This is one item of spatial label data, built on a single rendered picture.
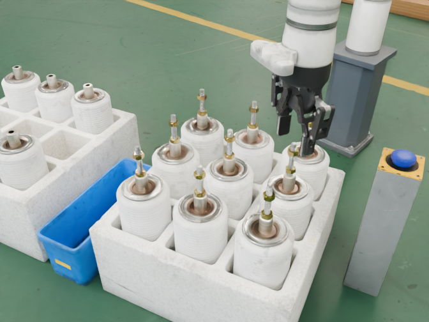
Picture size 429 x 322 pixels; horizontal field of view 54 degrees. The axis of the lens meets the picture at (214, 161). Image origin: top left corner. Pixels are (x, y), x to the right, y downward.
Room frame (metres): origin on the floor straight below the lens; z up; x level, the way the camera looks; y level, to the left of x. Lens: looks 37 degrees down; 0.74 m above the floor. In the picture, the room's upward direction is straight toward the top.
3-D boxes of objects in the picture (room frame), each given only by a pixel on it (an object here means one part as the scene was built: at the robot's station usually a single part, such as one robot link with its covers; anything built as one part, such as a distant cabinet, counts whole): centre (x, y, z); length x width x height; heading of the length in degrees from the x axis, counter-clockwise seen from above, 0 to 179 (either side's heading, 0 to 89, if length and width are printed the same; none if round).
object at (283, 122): (0.62, -0.12, 0.36); 0.02 x 0.01 x 0.04; 115
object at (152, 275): (0.64, -0.03, 0.09); 0.39 x 0.39 x 0.18; 64
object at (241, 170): (0.64, -0.03, 0.25); 0.08 x 0.08 x 0.01
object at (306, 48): (0.58, -0.12, 0.53); 0.11 x 0.09 x 0.06; 115
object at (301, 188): (0.59, -0.13, 0.25); 0.08 x 0.08 x 0.01
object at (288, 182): (0.59, -0.13, 0.26); 0.02 x 0.02 x 0.03
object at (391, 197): (0.58, -0.32, 0.16); 0.07 x 0.07 x 0.31; 64
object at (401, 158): (0.58, -0.32, 0.32); 0.04 x 0.04 x 0.02
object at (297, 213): (0.59, -0.13, 0.16); 0.10 x 0.10 x 0.18
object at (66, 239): (0.70, 0.25, 0.06); 0.30 x 0.11 x 0.12; 153
